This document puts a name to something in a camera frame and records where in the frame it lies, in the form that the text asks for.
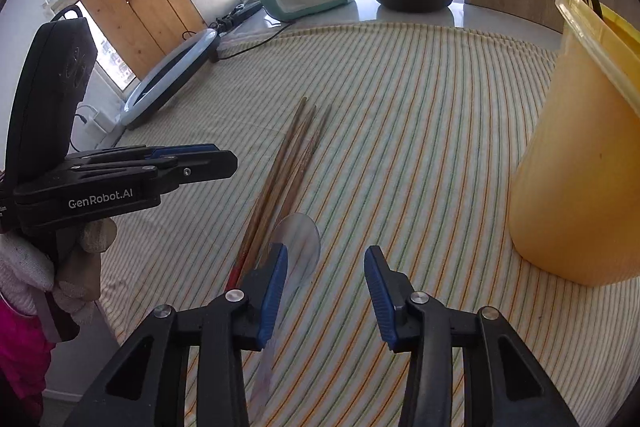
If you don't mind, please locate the person's left forearm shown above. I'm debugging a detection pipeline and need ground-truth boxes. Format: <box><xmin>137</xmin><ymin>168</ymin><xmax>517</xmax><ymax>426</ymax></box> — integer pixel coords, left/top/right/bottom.
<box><xmin>0</xmin><ymin>294</ymin><xmax>56</xmax><ymax>423</ymax></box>

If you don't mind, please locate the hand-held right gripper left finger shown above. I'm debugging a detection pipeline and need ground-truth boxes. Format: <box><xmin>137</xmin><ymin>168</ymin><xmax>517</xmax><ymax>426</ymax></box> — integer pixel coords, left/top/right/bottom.
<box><xmin>65</xmin><ymin>243</ymin><xmax>290</xmax><ymax>427</ymax></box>

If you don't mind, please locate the white power strip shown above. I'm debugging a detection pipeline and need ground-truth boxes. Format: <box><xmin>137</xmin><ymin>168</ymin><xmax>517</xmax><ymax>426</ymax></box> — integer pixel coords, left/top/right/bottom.
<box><xmin>75</xmin><ymin>104</ymin><xmax>125</xmax><ymax>134</ymax></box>

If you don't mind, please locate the black folded tripod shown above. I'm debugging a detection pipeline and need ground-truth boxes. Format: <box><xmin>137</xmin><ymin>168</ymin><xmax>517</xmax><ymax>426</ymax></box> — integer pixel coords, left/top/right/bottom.
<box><xmin>214</xmin><ymin>1</ymin><xmax>264</xmax><ymax>34</ymax></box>

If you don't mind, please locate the striped cloth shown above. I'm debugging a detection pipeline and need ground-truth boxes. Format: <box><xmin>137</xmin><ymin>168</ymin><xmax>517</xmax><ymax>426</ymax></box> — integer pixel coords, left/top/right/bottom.
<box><xmin>100</xmin><ymin>22</ymin><xmax>640</xmax><ymax>427</ymax></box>

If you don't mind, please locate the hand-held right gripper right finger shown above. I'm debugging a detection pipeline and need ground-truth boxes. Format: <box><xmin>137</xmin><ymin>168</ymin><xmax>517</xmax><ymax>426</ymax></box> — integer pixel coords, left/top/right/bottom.
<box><xmin>363</xmin><ymin>245</ymin><xmax>578</xmax><ymax>427</ymax></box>

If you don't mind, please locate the yellow plastic container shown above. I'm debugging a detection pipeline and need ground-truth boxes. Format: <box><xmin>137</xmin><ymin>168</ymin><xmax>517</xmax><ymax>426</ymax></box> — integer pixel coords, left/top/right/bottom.
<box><xmin>507</xmin><ymin>0</ymin><xmax>640</xmax><ymax>288</ymax></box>

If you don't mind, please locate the clear plastic spoon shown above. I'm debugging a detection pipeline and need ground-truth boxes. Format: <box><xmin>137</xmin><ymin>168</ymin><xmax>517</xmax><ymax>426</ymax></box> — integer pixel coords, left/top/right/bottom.
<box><xmin>247</xmin><ymin>212</ymin><xmax>322</xmax><ymax>423</ymax></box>

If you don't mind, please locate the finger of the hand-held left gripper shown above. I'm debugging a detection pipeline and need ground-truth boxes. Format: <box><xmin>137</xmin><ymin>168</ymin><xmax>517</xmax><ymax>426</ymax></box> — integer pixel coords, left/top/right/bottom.
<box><xmin>69</xmin><ymin>144</ymin><xmax>221</xmax><ymax>164</ymax></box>
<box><xmin>70</xmin><ymin>150</ymin><xmax>239</xmax><ymax>194</ymax></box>

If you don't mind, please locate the person's left hand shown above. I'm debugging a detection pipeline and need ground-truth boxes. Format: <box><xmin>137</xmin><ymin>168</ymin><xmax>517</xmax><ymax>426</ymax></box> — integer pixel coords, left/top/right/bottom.
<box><xmin>0</xmin><ymin>218</ymin><xmax>118</xmax><ymax>343</ymax></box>

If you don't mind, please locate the ring light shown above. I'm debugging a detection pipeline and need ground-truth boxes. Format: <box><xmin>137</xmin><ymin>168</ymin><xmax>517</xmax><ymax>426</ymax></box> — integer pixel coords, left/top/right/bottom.
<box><xmin>120</xmin><ymin>30</ymin><xmax>221</xmax><ymax>130</ymax></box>

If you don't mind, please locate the black power cable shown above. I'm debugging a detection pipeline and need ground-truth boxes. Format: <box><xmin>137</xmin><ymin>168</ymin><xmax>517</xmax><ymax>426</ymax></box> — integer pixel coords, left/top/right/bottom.
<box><xmin>216</xmin><ymin>20</ymin><xmax>293</xmax><ymax>60</ymax></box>

